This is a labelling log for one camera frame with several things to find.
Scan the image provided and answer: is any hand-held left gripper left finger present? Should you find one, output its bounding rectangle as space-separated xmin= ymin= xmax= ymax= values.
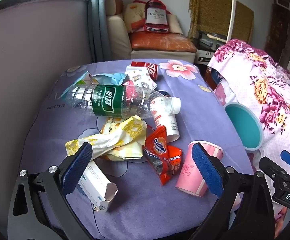
xmin=8 ymin=142 xmax=95 ymax=240

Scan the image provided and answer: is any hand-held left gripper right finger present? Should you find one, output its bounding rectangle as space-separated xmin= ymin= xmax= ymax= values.
xmin=189 ymin=142 xmax=275 ymax=240

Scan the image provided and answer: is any pink paper cup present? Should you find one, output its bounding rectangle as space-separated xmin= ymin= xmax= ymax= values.
xmin=175 ymin=141 xmax=224 ymax=197

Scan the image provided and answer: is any white medicine box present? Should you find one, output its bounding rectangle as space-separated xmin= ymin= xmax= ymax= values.
xmin=78 ymin=160 xmax=118 ymax=214

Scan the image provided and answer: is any red chocolate wrapper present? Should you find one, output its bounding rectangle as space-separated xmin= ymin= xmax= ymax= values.
xmin=143 ymin=145 xmax=183 ymax=186

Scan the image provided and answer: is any teal plastic basin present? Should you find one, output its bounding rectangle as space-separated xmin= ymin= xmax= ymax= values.
xmin=223 ymin=102 xmax=263 ymax=152

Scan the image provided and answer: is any yellow tissue pack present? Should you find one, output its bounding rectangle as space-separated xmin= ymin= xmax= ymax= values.
xmin=99 ymin=117 xmax=144 ymax=161

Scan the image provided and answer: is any orange drink sachet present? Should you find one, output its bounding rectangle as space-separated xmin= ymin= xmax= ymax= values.
xmin=145 ymin=125 xmax=170 ymax=157

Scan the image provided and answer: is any white and red drink cup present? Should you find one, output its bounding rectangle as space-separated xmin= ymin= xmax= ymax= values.
xmin=151 ymin=97 xmax=180 ymax=142

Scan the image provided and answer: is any yellow patterned white napkin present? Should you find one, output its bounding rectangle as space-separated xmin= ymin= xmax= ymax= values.
xmin=65 ymin=115 xmax=148 ymax=159

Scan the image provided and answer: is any clear bottle with green label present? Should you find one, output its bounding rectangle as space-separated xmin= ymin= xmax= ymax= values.
xmin=65 ymin=84 xmax=182 ymax=119

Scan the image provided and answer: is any light blue plastic wrapper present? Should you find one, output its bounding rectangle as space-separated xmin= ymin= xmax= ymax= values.
xmin=92 ymin=73 xmax=126 ymax=87

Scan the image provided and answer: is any white cartoon patterned packet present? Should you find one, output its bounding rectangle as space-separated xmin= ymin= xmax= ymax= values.
xmin=123 ymin=66 xmax=158 ymax=89

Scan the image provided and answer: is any red drink can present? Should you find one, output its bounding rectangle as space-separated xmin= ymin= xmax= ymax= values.
xmin=130 ymin=61 xmax=159 ymax=81

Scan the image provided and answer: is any pink floral bedsheet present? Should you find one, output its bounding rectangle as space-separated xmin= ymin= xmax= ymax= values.
xmin=207 ymin=39 xmax=290 ymax=230

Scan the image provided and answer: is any purple floral tablecloth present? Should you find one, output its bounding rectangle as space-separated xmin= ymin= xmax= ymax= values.
xmin=8 ymin=59 xmax=254 ymax=240

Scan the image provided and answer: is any pink patterned sheet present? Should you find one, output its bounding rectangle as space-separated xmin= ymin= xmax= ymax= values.
xmin=214 ymin=79 xmax=238 ymax=105

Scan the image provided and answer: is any reddish brown box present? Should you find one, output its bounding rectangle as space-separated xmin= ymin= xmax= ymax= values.
xmin=204 ymin=66 xmax=223 ymax=90

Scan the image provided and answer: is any white low cabinet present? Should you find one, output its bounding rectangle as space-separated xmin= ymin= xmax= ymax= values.
xmin=194 ymin=49 xmax=217 ymax=65

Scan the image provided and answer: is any black media player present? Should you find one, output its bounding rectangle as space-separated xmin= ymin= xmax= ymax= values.
xmin=197 ymin=31 xmax=226 ymax=50

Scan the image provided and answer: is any dark wooden wardrobe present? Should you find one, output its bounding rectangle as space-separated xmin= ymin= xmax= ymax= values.
xmin=264 ymin=0 xmax=290 ymax=80

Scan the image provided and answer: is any grey panel with dark rim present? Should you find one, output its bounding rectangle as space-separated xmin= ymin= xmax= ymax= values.
xmin=0 ymin=0 xmax=94 ymax=170

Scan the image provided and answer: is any orange leather seat cushion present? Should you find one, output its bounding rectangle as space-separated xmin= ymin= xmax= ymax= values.
xmin=130 ymin=31 xmax=197 ymax=52

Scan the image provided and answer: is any cream leather sofa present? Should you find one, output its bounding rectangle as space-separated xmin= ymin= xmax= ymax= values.
xmin=106 ymin=0 xmax=198 ymax=62

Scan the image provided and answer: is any grey blue curtain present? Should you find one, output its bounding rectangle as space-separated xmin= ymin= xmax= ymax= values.
xmin=85 ymin=0 xmax=110 ymax=63

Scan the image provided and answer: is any beige pillow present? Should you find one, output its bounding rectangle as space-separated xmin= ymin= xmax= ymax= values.
xmin=169 ymin=14 xmax=183 ymax=34

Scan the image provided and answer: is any white pole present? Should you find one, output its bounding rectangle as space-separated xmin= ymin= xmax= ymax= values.
xmin=226 ymin=0 xmax=237 ymax=43

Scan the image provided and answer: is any brown patterned cloth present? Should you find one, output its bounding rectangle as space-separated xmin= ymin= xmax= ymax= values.
xmin=188 ymin=0 xmax=255 ymax=43

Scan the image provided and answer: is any red gift bag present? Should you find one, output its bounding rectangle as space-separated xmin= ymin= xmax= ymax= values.
xmin=144 ymin=0 xmax=171 ymax=34

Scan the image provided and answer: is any cream plush pillow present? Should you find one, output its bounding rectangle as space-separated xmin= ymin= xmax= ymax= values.
xmin=123 ymin=2 xmax=147 ymax=33

